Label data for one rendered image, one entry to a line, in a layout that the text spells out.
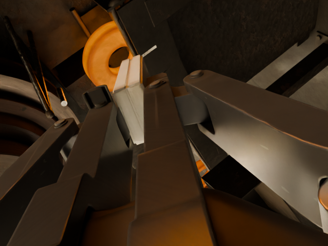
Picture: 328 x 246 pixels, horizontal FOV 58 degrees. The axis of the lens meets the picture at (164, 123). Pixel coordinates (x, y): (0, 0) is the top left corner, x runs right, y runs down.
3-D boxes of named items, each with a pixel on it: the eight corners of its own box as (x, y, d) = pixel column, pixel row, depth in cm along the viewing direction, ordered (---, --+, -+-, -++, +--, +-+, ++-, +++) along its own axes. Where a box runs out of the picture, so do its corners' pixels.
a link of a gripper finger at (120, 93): (149, 141, 15) (134, 146, 15) (146, 97, 21) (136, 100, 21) (126, 87, 13) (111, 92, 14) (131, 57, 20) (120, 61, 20)
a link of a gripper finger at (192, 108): (147, 109, 12) (216, 84, 12) (145, 77, 17) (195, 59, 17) (159, 139, 13) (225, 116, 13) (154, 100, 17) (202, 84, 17)
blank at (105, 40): (109, 96, 70) (115, 104, 68) (65, 56, 58) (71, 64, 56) (156, 51, 70) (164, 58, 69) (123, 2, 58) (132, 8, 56)
